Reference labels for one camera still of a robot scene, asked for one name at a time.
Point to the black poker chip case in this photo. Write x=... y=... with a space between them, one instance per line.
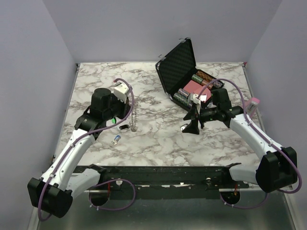
x=176 y=68

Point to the pink holder block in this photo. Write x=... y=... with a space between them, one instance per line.
x=251 y=106

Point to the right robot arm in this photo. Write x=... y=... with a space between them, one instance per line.
x=278 y=165

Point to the blue key tag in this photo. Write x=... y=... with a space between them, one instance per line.
x=116 y=139

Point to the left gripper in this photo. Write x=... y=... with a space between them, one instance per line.
x=125 y=107

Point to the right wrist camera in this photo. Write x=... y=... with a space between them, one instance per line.
x=193 y=100

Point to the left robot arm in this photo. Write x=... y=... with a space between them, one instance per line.
x=55 y=190

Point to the black key fob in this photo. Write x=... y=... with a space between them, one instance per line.
x=183 y=127

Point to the pink card deck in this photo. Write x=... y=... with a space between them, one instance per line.
x=194 y=87

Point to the green key tag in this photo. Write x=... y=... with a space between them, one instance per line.
x=113 y=121

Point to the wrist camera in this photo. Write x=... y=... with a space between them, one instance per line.
x=121 y=91
x=193 y=100

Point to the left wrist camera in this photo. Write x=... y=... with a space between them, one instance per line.
x=121 y=91

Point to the black key tag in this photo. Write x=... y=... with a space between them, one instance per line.
x=124 y=127

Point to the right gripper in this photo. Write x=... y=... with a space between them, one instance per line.
x=193 y=127

